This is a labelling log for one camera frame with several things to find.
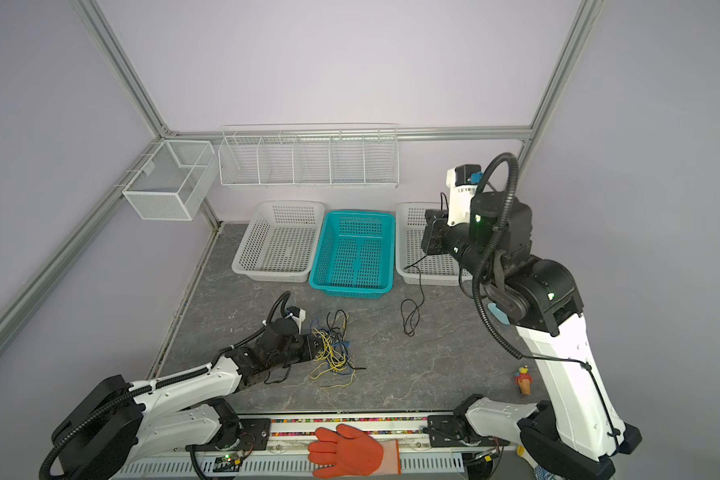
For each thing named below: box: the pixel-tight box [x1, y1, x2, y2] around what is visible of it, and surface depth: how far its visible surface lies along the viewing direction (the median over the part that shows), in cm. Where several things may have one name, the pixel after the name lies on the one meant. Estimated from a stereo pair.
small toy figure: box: [514, 365, 533, 396], surface depth 82 cm
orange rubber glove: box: [308, 424, 401, 479], surface depth 72 cm
